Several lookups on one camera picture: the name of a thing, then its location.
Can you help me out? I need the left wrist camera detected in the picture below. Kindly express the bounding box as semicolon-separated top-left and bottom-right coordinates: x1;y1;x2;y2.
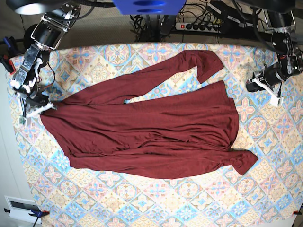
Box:
269;96;284;107

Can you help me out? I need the blue clamp upper left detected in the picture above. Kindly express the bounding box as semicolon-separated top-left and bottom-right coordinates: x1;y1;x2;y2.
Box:
3;36;18;57

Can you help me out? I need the dark red t-shirt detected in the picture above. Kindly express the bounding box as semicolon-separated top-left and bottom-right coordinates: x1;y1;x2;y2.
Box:
41;50;258;179

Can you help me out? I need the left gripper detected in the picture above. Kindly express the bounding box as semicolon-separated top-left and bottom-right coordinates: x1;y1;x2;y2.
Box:
245;65;286;93

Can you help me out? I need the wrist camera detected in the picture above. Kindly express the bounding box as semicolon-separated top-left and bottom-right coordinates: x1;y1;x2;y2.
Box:
19;115;30;127
269;96;284;107

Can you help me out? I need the patterned tablecloth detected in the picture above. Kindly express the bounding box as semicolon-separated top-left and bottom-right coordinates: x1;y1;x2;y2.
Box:
4;43;303;227

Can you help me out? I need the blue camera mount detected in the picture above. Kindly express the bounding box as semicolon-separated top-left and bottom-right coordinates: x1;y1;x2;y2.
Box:
113;0;186;15

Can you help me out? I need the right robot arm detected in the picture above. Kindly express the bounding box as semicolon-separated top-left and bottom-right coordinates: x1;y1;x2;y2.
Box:
6;0;81;117

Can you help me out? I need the red black clamp left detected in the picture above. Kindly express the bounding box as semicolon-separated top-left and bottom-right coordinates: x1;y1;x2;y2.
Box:
0;54;16;75

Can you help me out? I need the orange clamp bottom right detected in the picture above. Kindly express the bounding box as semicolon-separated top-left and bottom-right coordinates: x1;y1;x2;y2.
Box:
293;210;302;215

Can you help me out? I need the black round stool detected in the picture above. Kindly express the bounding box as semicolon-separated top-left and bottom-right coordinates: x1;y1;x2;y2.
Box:
23;24;51;50

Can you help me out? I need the white wall outlet box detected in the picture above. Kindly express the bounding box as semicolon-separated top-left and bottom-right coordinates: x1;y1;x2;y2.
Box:
4;195;39;213

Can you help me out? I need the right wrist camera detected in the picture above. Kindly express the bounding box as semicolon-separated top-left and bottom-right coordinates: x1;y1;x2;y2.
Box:
19;115;30;127

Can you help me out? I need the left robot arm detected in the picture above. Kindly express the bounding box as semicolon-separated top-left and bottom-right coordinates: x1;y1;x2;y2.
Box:
246;10;303;92

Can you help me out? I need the white power strip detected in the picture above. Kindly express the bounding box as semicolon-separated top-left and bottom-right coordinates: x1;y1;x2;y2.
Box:
175;22;221;33

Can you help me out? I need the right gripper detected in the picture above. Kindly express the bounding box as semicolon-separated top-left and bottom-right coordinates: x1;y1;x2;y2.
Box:
23;86;62;114

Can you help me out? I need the blue orange clamp bottom left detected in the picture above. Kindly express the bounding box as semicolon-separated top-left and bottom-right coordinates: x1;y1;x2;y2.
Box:
4;208;50;224

